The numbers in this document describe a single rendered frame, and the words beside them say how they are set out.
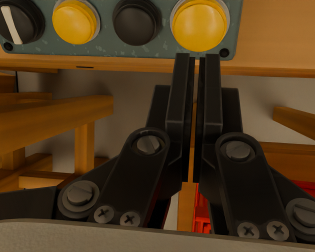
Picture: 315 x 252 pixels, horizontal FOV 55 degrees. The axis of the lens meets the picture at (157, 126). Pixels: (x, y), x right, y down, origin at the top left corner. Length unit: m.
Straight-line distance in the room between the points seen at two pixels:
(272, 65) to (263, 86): 0.92
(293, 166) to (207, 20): 0.20
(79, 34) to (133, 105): 0.95
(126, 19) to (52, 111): 0.53
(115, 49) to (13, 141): 0.40
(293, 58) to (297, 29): 0.02
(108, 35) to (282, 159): 0.21
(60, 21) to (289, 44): 0.14
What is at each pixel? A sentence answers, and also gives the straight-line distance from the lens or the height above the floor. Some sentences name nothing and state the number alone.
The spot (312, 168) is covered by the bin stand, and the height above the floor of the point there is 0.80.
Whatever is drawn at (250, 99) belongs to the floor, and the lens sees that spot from 1.12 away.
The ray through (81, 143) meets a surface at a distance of 0.95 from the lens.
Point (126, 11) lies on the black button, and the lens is 0.17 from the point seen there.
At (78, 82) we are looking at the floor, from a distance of 1.19.
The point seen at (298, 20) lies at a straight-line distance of 0.21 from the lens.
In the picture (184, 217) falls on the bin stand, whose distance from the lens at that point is 0.33.
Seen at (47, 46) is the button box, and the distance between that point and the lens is 0.21.
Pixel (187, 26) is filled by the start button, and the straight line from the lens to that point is 0.17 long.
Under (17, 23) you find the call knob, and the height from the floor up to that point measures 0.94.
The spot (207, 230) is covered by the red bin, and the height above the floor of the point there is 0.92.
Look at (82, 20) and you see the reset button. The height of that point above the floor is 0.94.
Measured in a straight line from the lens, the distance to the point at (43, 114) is 0.65.
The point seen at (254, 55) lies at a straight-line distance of 0.21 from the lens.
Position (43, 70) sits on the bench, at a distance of 1.12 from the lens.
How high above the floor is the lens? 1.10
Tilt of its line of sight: 79 degrees down
